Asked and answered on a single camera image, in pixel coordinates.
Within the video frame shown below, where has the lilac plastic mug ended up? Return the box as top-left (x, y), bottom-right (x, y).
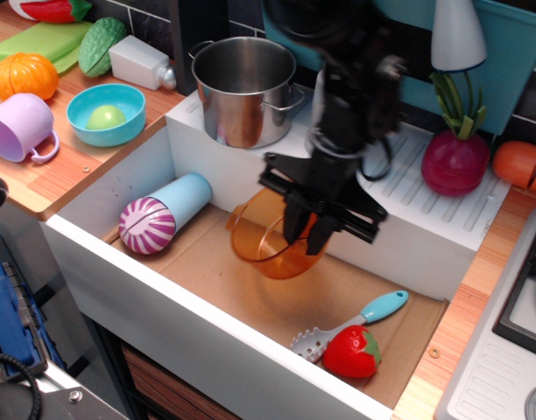
top-left (0, 93), bottom-right (60, 164)

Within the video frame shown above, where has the teal plastic bin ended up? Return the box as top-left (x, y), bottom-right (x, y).
top-left (259, 0), bottom-right (536, 136)

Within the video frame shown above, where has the orange toy carrot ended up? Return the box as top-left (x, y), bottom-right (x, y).
top-left (492, 141), bottom-right (536, 193)

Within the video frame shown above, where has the orange toy pumpkin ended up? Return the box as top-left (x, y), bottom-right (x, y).
top-left (0, 52), bottom-right (60, 101)

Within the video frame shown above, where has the purple white striped toy onion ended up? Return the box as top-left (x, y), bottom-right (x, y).
top-left (118, 197), bottom-right (176, 255)

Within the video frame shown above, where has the orange translucent plastic pot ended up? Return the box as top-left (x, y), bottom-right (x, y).
top-left (227, 188), bottom-right (325, 280)

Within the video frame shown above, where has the green cutting board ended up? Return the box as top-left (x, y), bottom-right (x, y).
top-left (0, 21), bottom-right (93, 74)

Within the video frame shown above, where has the teal plastic bowl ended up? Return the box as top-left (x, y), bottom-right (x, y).
top-left (67, 83), bottom-right (146, 147)

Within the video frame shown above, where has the white salt shaker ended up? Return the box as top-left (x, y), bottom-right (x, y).
top-left (109, 35), bottom-right (177, 90)

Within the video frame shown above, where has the green toy ball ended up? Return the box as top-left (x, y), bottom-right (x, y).
top-left (85, 105), bottom-right (126, 130)

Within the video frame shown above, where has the magenta toy radish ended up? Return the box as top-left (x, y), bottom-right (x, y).
top-left (421, 72), bottom-right (490, 197)

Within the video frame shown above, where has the green toy bitter gourd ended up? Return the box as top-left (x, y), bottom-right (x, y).
top-left (78, 17), bottom-right (128, 77)

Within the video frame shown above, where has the red toy strawberry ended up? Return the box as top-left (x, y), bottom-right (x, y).
top-left (322, 325), bottom-right (381, 378)

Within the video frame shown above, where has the stainless steel pot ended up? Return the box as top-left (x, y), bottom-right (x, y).
top-left (189, 37), bottom-right (305, 149)

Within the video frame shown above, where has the white cone lamp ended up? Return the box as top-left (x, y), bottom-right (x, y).
top-left (431, 0), bottom-right (488, 73)

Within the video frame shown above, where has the white sink basin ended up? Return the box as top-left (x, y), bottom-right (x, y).
top-left (43, 94), bottom-right (510, 419)

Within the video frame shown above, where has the black cable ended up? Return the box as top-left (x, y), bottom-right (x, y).
top-left (0, 352), bottom-right (43, 420)

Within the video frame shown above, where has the blue handled pasta spoon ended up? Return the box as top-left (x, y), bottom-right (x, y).
top-left (290, 290), bottom-right (409, 363)

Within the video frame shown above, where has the red toy pepper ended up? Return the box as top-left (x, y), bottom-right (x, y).
top-left (10, 0), bottom-right (92, 24)

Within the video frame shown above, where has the light blue plastic cup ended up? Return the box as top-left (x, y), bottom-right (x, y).
top-left (149, 172), bottom-right (212, 234)

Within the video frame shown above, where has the blue box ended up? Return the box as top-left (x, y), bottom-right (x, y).
top-left (0, 262), bottom-right (47, 375)

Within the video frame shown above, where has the toy stove top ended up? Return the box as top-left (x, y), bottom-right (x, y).
top-left (434, 209), bottom-right (536, 419)

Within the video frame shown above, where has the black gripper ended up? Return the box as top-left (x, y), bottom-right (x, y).
top-left (259, 150), bottom-right (387, 256)

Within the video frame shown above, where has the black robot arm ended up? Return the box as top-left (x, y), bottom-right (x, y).
top-left (260, 1), bottom-right (406, 256)

